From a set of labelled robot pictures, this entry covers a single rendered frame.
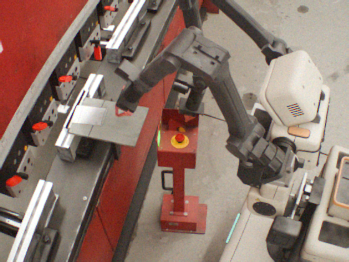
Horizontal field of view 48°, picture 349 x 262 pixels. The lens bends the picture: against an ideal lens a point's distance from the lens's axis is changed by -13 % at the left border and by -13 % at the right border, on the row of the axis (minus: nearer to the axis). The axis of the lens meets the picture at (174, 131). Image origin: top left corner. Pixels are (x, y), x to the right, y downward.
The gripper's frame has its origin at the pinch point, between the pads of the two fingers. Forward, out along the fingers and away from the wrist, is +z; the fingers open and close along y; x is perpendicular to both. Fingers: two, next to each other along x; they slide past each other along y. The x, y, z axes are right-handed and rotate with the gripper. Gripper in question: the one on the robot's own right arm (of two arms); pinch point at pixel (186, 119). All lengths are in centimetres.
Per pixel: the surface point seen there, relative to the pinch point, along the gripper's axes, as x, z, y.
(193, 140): 9.1, 1.3, -4.0
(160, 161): 15.0, 11.9, 7.0
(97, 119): 19.2, -11.6, 35.5
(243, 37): -161, 67, -56
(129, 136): 25.9, -14.7, 22.5
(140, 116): 16.8, -15.3, 20.0
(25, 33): 38, -64, 59
